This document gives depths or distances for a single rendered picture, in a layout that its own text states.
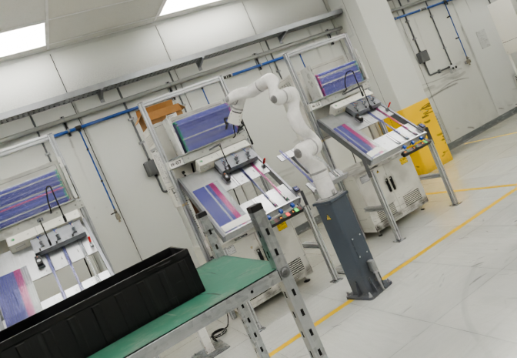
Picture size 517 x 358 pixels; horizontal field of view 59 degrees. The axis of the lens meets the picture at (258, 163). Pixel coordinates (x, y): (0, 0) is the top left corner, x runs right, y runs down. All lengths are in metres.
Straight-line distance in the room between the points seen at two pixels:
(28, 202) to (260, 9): 3.89
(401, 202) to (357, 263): 1.50
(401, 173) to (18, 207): 3.25
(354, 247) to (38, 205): 2.20
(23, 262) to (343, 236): 2.14
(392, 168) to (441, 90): 3.29
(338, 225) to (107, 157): 2.87
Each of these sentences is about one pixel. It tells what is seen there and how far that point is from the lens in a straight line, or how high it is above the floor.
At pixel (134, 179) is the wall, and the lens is 5.16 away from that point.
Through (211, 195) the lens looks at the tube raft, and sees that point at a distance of 3.56.
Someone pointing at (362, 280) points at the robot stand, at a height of 0.12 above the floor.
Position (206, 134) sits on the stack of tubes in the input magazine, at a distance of 3.82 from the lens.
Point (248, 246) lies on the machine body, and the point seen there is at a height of 0.51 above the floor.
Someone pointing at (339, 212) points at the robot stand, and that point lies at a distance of 3.10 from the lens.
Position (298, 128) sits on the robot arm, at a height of 1.21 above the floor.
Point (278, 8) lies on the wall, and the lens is 6.37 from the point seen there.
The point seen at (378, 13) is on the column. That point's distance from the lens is 6.53.
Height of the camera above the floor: 1.22
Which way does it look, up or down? 2 degrees down
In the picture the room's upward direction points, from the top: 23 degrees counter-clockwise
